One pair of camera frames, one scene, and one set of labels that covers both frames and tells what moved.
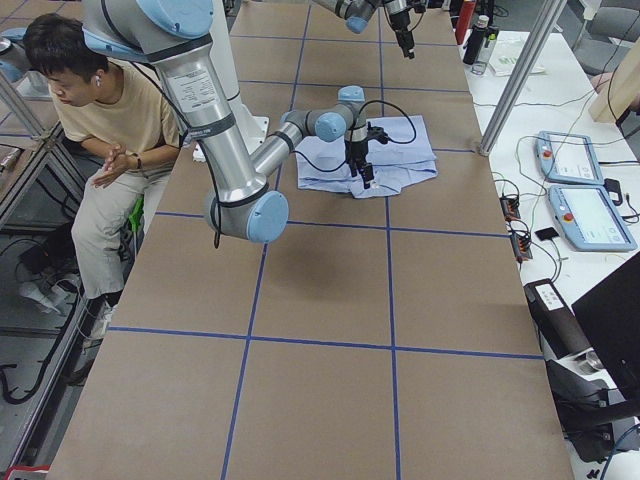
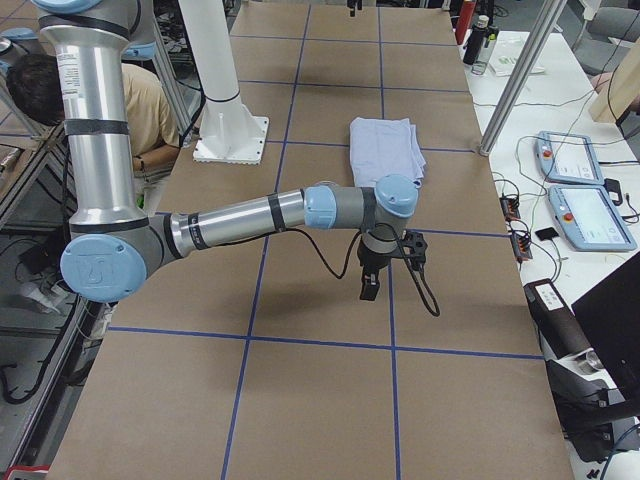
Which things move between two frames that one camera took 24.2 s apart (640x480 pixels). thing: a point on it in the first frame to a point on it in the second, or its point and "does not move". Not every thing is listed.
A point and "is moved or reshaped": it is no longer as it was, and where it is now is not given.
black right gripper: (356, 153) to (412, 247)
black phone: (546, 233) does not move
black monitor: (609, 313) does not move
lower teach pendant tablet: (588, 220) does not move
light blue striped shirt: (407, 157) is moved or reshaped
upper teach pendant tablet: (567, 157) does not move
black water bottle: (476, 40) does not move
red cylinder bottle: (464, 21) does not move
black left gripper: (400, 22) to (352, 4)
